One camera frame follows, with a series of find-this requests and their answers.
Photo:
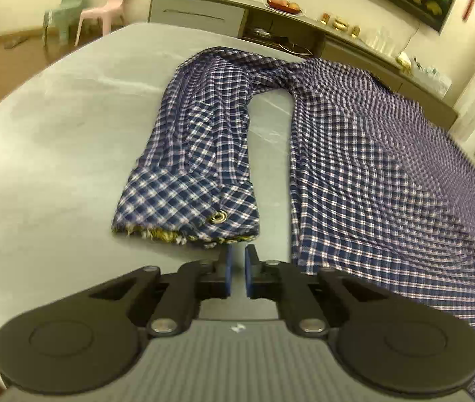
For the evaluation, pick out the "blue plaid shirt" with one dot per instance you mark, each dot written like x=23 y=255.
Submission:
x=346 y=155

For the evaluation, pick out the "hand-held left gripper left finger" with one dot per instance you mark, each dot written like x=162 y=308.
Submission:
x=227 y=274

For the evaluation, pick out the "grey object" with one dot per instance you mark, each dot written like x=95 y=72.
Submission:
x=16 y=42

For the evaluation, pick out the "gold figurine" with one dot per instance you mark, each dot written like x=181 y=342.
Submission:
x=340 y=23

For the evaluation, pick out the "metal cookware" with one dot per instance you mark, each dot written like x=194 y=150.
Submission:
x=266 y=35

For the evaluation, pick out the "pink plastic chair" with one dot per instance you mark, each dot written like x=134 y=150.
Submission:
x=107 y=6

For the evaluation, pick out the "green plastic chair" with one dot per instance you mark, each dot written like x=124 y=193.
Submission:
x=68 y=6

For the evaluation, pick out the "clear plastic bags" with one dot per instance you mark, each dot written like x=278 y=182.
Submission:
x=432 y=73

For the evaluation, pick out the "plate of fruit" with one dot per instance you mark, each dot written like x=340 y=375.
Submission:
x=284 y=5

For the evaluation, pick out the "row of clear glasses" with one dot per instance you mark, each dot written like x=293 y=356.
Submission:
x=378 y=41

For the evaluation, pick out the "gold wrapped package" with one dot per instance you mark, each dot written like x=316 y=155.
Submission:
x=404 y=61

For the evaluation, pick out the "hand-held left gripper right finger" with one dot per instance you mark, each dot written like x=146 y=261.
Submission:
x=249 y=274

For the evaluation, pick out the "grey long sideboard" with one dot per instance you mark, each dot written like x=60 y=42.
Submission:
x=197 y=12

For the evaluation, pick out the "small amber jar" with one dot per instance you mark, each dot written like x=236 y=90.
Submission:
x=355 y=31
x=325 y=18

